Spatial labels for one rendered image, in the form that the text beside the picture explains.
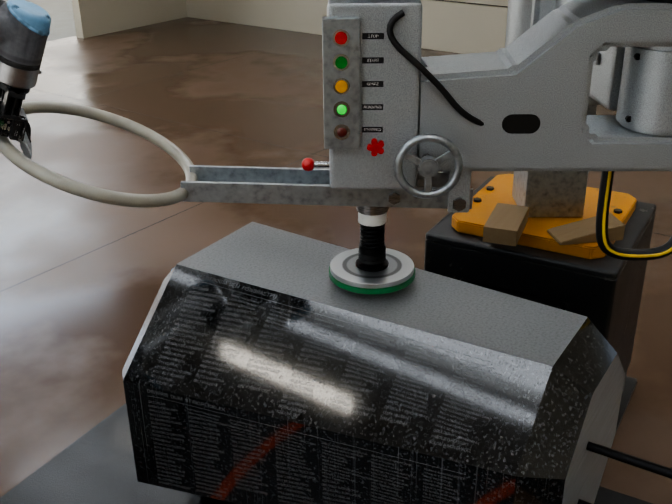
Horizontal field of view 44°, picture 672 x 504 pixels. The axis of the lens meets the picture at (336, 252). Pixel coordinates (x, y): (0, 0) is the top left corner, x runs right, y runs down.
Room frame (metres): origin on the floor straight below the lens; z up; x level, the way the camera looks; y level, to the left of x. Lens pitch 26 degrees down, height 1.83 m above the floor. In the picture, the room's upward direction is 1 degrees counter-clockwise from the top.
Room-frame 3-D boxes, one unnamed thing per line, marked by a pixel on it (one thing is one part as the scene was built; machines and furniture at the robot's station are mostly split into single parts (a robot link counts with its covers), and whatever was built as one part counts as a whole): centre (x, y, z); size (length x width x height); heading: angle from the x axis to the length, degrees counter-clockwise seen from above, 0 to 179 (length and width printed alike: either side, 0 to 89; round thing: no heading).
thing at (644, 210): (2.52, -0.69, 0.37); 0.66 x 0.66 x 0.74; 60
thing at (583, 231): (2.28, -0.75, 0.80); 0.20 x 0.10 x 0.05; 99
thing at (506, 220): (2.32, -0.52, 0.81); 0.20 x 0.10 x 0.05; 158
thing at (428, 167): (1.77, -0.21, 1.20); 0.15 x 0.10 x 0.15; 88
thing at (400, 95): (1.89, -0.17, 1.33); 0.36 x 0.22 x 0.45; 88
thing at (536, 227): (2.52, -0.69, 0.76); 0.49 x 0.49 x 0.05; 60
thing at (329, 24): (1.78, -0.02, 1.38); 0.08 x 0.03 x 0.28; 88
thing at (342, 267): (1.89, -0.09, 0.88); 0.21 x 0.21 x 0.01
